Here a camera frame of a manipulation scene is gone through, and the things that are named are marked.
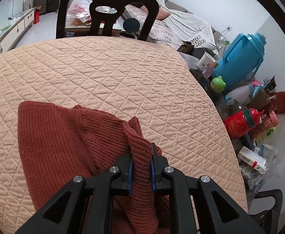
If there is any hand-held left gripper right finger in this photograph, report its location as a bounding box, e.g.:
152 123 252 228
150 143 267 234

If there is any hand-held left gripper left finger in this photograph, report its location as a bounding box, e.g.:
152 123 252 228
15 149 133 234

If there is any rust red knit sweater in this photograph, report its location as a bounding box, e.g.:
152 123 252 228
18 100 171 234

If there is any red drink bottle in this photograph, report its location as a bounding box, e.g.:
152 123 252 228
224 108 265 140

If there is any white medicine box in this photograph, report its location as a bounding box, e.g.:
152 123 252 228
237 146 267 173

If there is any beige quilted table cover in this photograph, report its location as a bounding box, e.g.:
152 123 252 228
0 36 249 225

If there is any green frog toy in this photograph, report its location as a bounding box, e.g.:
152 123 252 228
210 76 227 93

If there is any white bottle with blue cap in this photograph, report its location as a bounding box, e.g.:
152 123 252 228
225 80 262 105

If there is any white cup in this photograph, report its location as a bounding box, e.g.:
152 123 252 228
197 52 217 72

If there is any pink cup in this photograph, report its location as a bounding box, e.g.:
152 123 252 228
254 111 279 139

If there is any brown purse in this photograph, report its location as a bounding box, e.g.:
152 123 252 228
177 43 194 53

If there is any wicker basket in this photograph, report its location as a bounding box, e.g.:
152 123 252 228
248 89 272 110

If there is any sofa with floral cover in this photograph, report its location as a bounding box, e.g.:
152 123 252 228
119 0 217 54

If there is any dark red tote bag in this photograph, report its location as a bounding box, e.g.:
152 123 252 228
264 91 285 114

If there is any blue thermos jug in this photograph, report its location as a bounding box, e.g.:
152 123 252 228
214 32 267 84

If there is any clear plastic bottle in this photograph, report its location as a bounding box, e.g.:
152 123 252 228
216 36 230 61

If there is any glass coffee table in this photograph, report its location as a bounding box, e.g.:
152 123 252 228
65 6 123 37

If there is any black box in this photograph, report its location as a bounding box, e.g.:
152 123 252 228
264 77 277 93

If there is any black round object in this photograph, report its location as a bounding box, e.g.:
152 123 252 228
122 18 140 39

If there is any white printed cloth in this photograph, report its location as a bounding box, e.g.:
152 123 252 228
161 4 217 54

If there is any pink pillow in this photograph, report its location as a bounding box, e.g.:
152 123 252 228
140 5 170 20

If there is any white red plastic bag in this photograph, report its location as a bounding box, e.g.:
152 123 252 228
67 0 94 26

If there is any white TV cabinet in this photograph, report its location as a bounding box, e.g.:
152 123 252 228
0 7 36 61

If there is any white charger cable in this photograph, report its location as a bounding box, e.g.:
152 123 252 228
7 0 15 20

